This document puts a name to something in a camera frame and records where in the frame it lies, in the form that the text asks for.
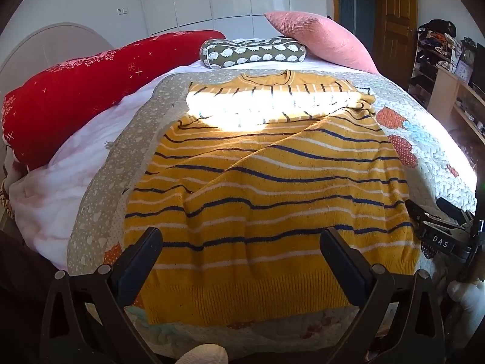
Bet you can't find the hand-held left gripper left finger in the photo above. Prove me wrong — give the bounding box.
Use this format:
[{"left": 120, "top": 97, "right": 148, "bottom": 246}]
[{"left": 40, "top": 227, "right": 163, "bottom": 364}]

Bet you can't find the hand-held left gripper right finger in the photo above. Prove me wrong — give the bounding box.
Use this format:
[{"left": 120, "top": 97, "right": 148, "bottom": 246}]
[{"left": 320, "top": 227, "right": 446, "bottom": 364}]

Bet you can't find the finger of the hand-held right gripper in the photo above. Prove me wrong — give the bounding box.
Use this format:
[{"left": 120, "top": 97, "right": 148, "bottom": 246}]
[
  {"left": 405, "top": 198, "right": 431, "bottom": 236},
  {"left": 436, "top": 196, "right": 474, "bottom": 225}
]

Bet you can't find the yellow striped knit sweater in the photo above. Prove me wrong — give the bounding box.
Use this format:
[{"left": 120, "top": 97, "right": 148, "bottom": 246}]
[{"left": 124, "top": 70, "right": 421, "bottom": 327}]

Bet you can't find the person's right hand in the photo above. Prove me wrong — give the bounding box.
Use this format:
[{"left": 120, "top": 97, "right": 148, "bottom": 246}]
[{"left": 447, "top": 278, "right": 485, "bottom": 336}]

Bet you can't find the person's left hand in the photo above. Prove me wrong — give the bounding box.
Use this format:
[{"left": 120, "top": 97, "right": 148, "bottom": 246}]
[{"left": 176, "top": 343, "right": 229, "bottom": 364}]

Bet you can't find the beige dotted patchwork quilt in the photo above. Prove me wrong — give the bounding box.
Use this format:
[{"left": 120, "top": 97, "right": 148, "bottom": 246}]
[{"left": 67, "top": 66, "right": 477, "bottom": 361}]

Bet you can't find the white bed sheet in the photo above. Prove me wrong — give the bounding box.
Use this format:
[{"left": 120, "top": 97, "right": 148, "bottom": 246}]
[{"left": 8, "top": 38, "right": 374, "bottom": 270}]

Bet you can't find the dark cluttered shelf rack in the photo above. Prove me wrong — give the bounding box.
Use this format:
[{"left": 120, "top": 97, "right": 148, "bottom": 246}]
[{"left": 407, "top": 19, "right": 465, "bottom": 101}]

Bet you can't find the dark table clock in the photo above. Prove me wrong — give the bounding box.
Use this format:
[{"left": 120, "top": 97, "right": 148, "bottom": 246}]
[{"left": 458, "top": 38, "right": 478, "bottom": 72}]

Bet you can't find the red patterned bolster pillow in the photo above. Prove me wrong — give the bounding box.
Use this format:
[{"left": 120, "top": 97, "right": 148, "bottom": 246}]
[{"left": 2, "top": 30, "right": 227, "bottom": 171}]

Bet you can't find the brown wooden door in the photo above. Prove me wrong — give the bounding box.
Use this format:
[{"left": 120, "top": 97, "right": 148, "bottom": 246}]
[{"left": 373, "top": 0, "right": 418, "bottom": 80}]

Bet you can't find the olive hedgehog print pillow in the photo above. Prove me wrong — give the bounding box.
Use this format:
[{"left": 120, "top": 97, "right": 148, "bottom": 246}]
[{"left": 199, "top": 35, "right": 306, "bottom": 69}]

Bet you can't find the grey rounded headboard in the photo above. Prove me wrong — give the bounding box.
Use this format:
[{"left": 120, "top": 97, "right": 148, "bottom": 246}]
[{"left": 0, "top": 22, "right": 115, "bottom": 95}]

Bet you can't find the pink corduroy pillow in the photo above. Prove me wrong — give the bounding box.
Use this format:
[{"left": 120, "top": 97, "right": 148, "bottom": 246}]
[{"left": 264, "top": 11, "right": 380, "bottom": 74}]

